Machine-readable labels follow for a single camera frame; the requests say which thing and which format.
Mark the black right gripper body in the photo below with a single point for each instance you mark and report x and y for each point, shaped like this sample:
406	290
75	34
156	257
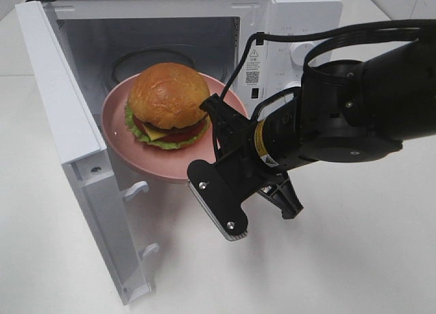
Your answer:
250	154

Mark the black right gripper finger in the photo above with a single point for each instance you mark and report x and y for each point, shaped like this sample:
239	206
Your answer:
217	200
284	197

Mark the pink round plate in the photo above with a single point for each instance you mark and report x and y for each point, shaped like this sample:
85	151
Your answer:
166	165

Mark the burger with lettuce and cheese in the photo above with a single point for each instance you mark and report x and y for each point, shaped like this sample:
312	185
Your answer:
163	106

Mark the white microwave door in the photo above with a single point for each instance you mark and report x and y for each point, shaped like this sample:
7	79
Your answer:
83	152

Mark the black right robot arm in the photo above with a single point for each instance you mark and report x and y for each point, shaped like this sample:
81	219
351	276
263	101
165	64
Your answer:
364	90

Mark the lower white microwave knob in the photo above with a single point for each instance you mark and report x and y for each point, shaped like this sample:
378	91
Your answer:
289	86

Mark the white microwave knob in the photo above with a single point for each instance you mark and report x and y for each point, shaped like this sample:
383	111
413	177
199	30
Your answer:
289	86
299	50

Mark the white microwave oven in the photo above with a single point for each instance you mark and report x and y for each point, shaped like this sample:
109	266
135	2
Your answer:
80	49

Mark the upper white microwave knob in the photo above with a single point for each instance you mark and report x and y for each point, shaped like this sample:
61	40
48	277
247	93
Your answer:
299	50

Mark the glass microwave turntable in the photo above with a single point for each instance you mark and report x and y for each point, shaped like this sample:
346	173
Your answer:
207	60

